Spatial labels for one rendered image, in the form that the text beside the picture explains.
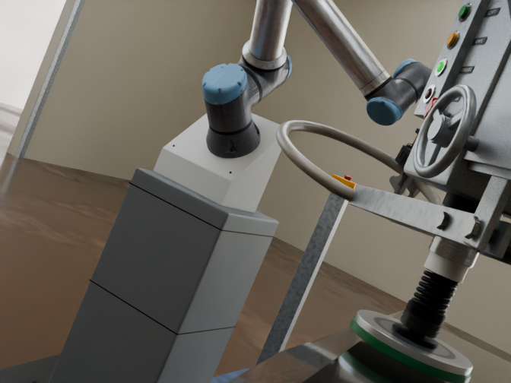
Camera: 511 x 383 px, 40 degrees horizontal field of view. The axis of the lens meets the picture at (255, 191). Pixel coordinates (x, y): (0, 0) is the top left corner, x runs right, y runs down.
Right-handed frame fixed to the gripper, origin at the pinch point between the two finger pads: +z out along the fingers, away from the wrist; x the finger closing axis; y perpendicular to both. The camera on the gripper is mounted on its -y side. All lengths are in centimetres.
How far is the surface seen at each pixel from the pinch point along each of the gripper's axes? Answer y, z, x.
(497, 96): -56, -46, 67
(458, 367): -72, -6, 59
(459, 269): -61, -18, 57
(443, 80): -41, -43, 61
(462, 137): -62, -40, 76
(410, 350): -67, -6, 67
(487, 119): -57, -43, 67
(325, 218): 84, 56, -67
